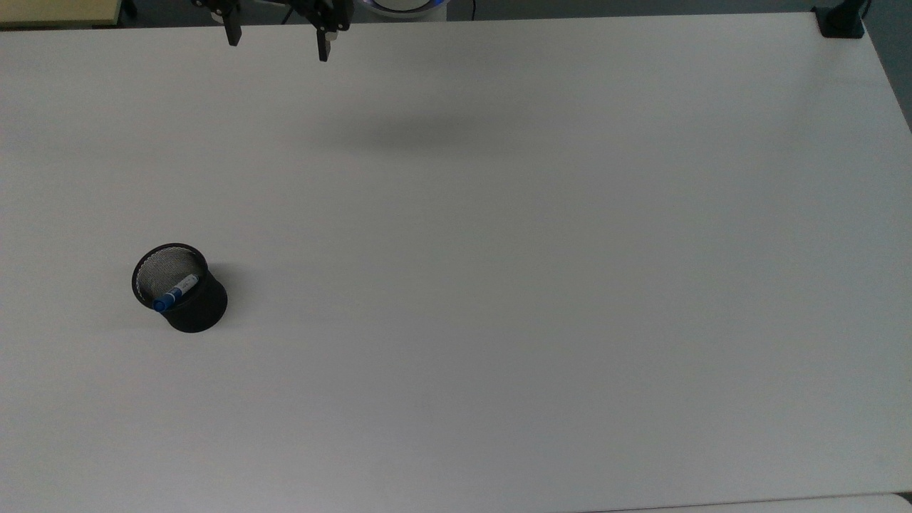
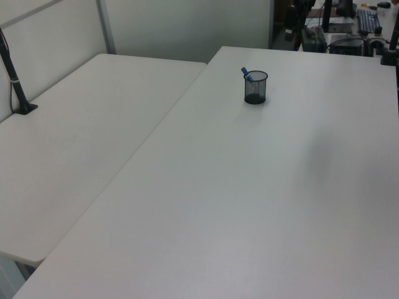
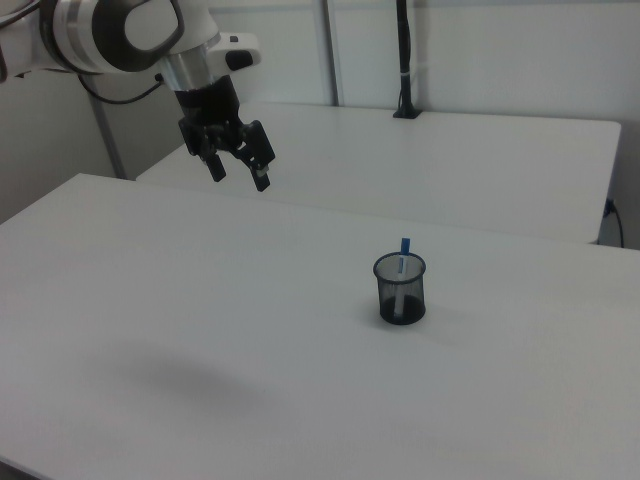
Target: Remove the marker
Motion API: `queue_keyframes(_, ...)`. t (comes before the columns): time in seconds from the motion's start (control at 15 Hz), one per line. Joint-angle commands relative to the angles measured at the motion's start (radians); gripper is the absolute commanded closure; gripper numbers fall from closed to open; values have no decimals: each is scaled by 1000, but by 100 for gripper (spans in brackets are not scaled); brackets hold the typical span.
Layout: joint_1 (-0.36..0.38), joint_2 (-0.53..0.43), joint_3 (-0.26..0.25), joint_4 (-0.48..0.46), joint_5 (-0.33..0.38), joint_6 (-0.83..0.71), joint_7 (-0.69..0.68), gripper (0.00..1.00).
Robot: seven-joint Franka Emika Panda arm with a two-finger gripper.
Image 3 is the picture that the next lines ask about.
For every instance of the black camera pole with base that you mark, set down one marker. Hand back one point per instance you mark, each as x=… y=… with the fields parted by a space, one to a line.
x=404 y=60

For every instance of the blue and white marker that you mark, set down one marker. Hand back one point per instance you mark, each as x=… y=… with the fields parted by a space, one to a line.
x=404 y=247

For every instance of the black mesh pen cup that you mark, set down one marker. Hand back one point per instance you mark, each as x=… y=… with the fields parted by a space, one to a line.
x=387 y=295

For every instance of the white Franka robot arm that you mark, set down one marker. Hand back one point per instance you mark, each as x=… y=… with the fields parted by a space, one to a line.
x=90 y=30

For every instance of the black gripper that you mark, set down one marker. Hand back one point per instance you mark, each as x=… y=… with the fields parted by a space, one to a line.
x=210 y=110

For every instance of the grey partition frame post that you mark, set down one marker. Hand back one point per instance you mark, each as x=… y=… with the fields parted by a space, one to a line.
x=332 y=50

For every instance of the white side table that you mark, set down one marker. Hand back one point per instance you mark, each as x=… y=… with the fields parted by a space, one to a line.
x=425 y=165

